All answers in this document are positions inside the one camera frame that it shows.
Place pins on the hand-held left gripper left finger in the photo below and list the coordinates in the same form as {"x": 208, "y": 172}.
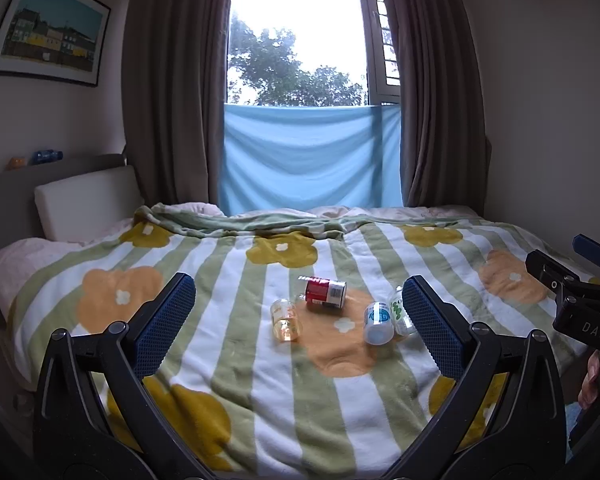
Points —
{"x": 166, "y": 320}

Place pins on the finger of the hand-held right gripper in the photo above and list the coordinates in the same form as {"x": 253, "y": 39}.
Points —
{"x": 594, "y": 249}
{"x": 550, "y": 270}

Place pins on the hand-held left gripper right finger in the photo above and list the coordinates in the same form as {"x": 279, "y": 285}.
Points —
{"x": 432, "y": 325}

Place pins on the green print clear cup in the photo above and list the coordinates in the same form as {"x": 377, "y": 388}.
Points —
{"x": 401, "y": 317}

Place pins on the red label cup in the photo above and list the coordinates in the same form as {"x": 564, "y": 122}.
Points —
{"x": 325, "y": 292}

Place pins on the yellow clear cup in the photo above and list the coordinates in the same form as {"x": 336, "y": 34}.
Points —
{"x": 285, "y": 321}

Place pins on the person's right hand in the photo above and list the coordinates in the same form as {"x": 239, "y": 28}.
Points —
{"x": 591, "y": 382}

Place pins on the white bottle, blue label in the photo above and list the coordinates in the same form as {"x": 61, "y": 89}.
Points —
{"x": 378, "y": 323}

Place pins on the person's blue jeans leg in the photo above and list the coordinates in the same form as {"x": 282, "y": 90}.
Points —
{"x": 573, "y": 427}

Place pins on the floral striped blanket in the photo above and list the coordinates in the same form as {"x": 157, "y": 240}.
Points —
{"x": 260, "y": 400}

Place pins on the white headboard cushion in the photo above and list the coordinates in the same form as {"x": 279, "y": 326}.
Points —
{"x": 85, "y": 202}

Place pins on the pink bedding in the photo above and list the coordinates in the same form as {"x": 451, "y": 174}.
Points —
{"x": 15, "y": 265}

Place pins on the grey headboard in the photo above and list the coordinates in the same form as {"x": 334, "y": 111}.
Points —
{"x": 7, "y": 200}

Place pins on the blue toy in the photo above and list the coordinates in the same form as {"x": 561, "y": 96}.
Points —
{"x": 46, "y": 155}

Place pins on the light blue cloth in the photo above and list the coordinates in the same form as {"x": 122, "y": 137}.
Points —
{"x": 310, "y": 160}

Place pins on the brown curtain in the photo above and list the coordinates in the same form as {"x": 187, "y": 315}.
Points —
{"x": 440, "y": 85}
{"x": 175, "y": 85}

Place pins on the orange toy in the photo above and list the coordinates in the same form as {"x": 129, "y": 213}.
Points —
{"x": 17, "y": 162}

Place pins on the framed houses picture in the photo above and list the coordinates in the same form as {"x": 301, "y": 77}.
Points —
{"x": 50, "y": 30}

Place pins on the window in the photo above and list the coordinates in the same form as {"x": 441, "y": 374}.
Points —
{"x": 300, "y": 25}

